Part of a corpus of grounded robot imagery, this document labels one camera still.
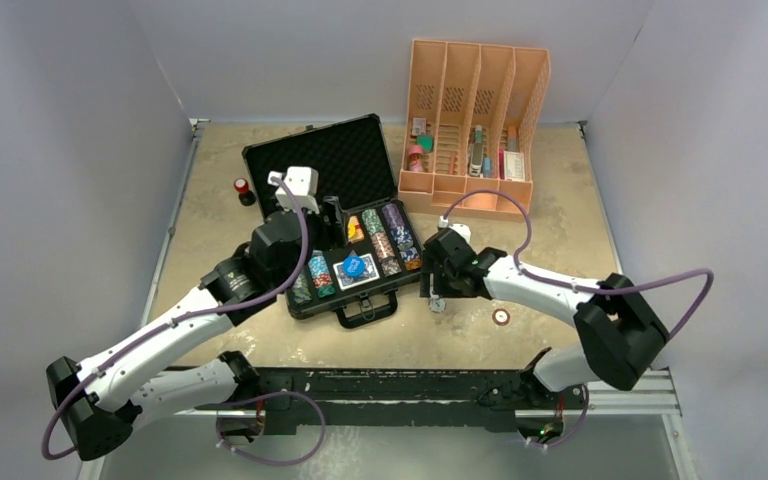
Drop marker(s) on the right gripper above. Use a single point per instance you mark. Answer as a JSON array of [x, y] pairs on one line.
[[431, 266]]

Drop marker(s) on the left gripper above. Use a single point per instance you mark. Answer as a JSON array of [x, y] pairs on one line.
[[332, 234]]

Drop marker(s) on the red playing card deck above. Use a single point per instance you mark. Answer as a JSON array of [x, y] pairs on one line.
[[355, 233]]

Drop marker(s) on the blue round button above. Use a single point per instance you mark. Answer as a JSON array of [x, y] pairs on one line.
[[353, 266]]

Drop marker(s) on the blue playing card deck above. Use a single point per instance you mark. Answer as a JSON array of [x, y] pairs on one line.
[[371, 274]]

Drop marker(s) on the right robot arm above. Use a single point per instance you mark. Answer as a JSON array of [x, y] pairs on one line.
[[619, 335]]

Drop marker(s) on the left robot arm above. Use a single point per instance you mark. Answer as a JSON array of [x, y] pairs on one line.
[[101, 400]]

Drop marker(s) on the navy orange chip row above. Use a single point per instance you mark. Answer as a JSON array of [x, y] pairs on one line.
[[411, 258]]

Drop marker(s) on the green white chip row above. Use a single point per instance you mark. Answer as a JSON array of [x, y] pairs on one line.
[[372, 222]]

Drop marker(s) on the pink brown chip row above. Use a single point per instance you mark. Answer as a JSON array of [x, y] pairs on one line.
[[385, 254]]

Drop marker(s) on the purple chip row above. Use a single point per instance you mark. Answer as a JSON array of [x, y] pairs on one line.
[[397, 226]]

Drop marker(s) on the black poker case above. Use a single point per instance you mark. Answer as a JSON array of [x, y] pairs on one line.
[[364, 246]]

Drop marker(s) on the blue red green chip row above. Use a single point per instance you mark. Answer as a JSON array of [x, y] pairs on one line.
[[320, 275]]

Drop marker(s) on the red white poker chip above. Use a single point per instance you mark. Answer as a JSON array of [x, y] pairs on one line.
[[501, 317]]

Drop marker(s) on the red black small bottle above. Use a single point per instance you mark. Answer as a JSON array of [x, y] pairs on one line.
[[245, 195]]

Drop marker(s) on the pink tape roll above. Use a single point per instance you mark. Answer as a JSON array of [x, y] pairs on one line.
[[416, 156]]

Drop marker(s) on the white red box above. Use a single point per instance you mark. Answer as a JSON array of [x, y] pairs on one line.
[[512, 166]]

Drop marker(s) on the orange desk organizer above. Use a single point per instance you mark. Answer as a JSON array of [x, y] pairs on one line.
[[466, 103]]

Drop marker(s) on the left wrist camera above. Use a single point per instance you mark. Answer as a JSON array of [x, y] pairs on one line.
[[301, 182]]

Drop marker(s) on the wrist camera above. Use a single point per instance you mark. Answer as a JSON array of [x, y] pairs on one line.
[[301, 182], [461, 229]]

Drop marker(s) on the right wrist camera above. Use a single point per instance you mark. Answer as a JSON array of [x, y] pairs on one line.
[[461, 229]]

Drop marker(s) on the black aluminium base frame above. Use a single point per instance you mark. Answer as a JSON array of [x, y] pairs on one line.
[[495, 400]]

